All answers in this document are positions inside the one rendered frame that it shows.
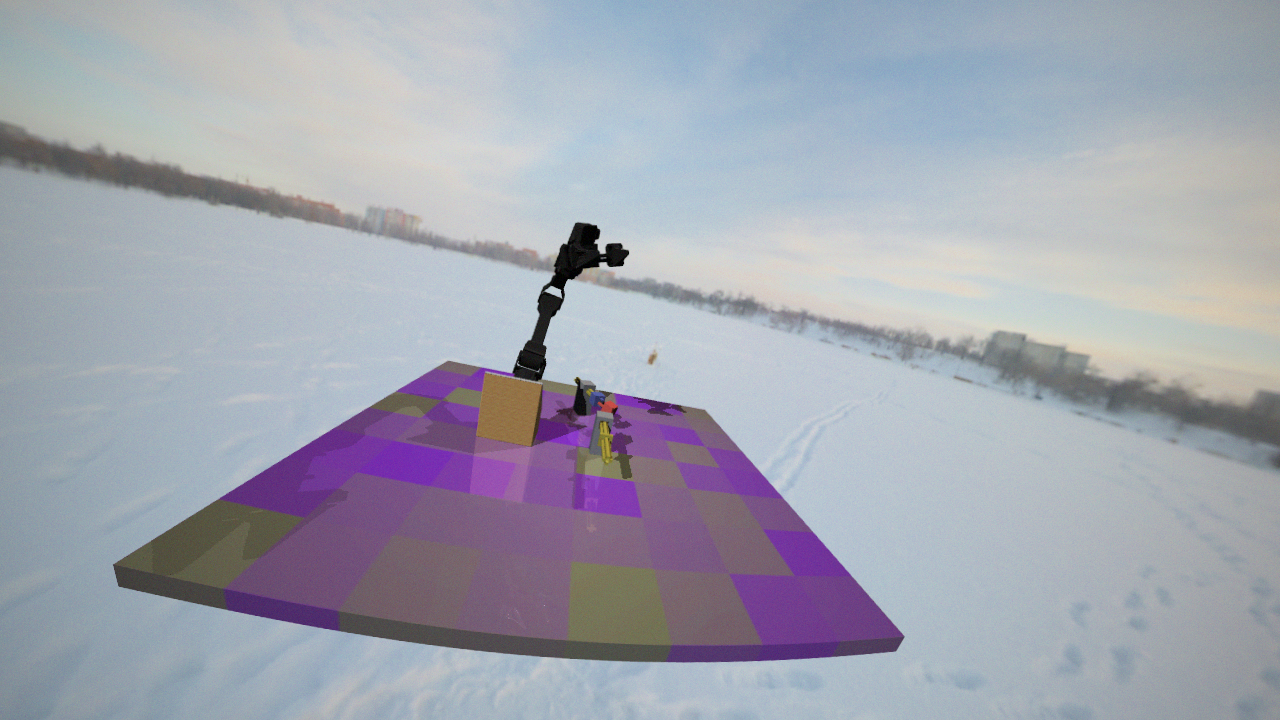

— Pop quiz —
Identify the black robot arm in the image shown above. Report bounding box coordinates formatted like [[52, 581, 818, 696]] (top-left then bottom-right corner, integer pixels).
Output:
[[512, 223, 600, 382]]

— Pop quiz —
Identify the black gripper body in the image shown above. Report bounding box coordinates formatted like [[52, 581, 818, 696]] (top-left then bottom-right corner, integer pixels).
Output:
[[561, 243, 613, 270]]

